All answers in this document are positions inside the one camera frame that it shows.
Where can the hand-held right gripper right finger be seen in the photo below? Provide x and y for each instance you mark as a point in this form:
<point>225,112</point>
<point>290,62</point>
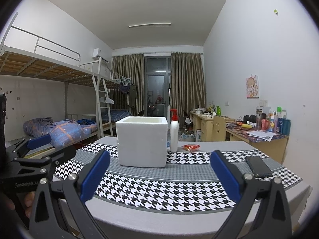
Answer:
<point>225,176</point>

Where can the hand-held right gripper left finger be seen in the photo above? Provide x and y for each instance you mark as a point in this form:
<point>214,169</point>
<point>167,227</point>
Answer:
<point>96,176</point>

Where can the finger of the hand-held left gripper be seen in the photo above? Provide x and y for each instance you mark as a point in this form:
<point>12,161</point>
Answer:
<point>38,141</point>
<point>62,154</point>

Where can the white foam box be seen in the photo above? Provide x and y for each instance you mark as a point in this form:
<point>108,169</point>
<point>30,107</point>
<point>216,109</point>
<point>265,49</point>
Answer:
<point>142,144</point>

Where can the person's left hand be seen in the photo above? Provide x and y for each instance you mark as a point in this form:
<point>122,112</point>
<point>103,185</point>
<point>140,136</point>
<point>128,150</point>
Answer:
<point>29,203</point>

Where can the blue star-print quilt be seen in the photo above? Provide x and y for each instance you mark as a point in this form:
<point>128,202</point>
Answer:
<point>67,132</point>

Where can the black smartphone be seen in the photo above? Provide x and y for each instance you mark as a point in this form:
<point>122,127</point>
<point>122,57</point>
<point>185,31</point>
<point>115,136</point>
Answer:
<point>259,166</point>

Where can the dark blue garment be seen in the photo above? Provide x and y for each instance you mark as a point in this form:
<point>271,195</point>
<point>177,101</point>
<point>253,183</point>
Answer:
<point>86,121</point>

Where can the red snack packet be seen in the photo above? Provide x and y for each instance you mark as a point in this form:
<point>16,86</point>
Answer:
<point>190,147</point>

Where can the wooden chair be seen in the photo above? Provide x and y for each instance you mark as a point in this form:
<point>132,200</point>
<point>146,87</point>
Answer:
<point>218,129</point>

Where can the blue white carton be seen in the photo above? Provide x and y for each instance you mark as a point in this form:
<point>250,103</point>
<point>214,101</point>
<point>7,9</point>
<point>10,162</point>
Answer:
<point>198,135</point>

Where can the wooden desk with drawers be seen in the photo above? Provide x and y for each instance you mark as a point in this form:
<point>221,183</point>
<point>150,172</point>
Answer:
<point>205,129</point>

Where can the wooden desk with patterned cover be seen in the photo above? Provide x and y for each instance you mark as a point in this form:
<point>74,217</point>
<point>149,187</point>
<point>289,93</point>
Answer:
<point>271,149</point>

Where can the grey trash bin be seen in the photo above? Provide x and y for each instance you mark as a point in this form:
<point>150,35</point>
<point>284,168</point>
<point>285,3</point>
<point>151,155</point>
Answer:
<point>188,136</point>

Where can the houndstooth table mat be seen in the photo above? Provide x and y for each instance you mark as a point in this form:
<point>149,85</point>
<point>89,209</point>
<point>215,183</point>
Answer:
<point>149,191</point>

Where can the white printed papers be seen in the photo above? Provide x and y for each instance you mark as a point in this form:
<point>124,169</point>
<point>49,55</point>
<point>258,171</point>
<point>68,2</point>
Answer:
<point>261,134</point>

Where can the yellow packet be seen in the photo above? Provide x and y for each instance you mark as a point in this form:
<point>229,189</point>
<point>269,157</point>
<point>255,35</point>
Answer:
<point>248,125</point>

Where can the white bed ladder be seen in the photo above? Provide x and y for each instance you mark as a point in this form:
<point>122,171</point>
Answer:
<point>103,114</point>

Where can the black rounded desk object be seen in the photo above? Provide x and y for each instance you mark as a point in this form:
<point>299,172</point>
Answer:
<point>249,119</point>

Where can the blue mattress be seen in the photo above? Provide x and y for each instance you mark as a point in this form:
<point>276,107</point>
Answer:
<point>119,115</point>

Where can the green bottle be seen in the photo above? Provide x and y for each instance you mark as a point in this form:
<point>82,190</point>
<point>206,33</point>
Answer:
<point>218,110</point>

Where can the white pump bottle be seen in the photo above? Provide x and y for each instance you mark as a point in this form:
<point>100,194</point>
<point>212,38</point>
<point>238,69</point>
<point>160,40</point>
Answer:
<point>174,134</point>

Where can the black folding chair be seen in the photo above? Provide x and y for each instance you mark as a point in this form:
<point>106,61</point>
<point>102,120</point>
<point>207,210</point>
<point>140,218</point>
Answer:
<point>187,119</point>

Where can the white clothes hanger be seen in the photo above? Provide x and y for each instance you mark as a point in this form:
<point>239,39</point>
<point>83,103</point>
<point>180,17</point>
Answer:
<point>107,100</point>

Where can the white pot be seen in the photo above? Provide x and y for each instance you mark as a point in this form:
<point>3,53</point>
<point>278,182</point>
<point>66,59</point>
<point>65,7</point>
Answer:
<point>200,111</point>

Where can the row of toiletry bottles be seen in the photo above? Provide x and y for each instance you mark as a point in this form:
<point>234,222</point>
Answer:
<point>281,125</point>

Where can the hanging dark clothes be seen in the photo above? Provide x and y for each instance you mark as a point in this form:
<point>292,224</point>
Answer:
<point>124,88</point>

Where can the brown curtain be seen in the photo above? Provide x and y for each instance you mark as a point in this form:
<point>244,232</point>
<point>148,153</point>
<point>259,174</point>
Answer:
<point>188,79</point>
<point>129,79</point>

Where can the white air conditioner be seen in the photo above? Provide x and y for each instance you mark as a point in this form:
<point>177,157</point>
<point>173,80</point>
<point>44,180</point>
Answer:
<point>100,54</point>

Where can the glass balcony door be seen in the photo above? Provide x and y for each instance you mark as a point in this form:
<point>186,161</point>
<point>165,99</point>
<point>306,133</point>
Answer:
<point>157,84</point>

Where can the ceiling light tube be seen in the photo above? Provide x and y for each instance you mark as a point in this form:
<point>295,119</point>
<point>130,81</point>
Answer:
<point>149,25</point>

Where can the white wall socket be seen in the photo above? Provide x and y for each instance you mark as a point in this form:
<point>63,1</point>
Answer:
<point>263,102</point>

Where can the cartoon wall poster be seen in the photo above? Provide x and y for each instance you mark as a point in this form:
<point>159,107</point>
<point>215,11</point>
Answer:
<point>252,86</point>

